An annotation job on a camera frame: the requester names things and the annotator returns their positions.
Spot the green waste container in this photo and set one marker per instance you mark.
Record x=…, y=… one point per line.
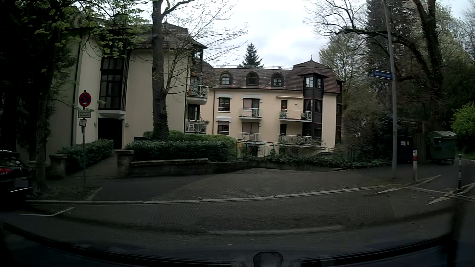
x=442, y=145

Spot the grey lamp post with sign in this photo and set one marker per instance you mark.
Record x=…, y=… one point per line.
x=392, y=111

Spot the metal railing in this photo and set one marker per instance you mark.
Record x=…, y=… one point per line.
x=282, y=148

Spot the road markings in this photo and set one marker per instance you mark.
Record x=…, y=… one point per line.
x=438, y=200

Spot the grey asphalt road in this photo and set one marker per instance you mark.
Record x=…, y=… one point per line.
x=259, y=218

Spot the dark waste bin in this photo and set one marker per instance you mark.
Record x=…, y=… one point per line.
x=404, y=148

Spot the low green hedge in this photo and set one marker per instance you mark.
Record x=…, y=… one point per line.
x=89, y=151

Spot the leafy tree with dark trunk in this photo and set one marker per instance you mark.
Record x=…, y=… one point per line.
x=40, y=129

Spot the light green bush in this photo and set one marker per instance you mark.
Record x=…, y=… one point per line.
x=464, y=120

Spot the black and white bollard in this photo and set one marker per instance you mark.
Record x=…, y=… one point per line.
x=459, y=170

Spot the dark parked car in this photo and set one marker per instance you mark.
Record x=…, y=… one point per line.
x=13, y=174

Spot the cream building with brown roof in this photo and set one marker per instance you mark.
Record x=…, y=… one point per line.
x=267, y=111

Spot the car's own bonnet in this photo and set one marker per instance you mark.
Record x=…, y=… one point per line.
x=222, y=248

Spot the round no-parking road sign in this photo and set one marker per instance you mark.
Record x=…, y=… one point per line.
x=84, y=100

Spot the large bare tree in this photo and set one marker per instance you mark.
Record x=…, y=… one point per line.
x=159, y=92

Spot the low stone wall with pillars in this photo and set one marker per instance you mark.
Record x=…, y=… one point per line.
x=167, y=166

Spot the trimmed green hedge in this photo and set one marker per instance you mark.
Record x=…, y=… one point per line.
x=185, y=148

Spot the dark conifer tree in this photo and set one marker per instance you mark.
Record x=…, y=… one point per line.
x=251, y=57

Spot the red and white bollard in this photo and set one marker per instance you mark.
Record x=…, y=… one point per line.
x=415, y=163

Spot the group of tall trees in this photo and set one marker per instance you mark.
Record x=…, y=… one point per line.
x=419, y=74

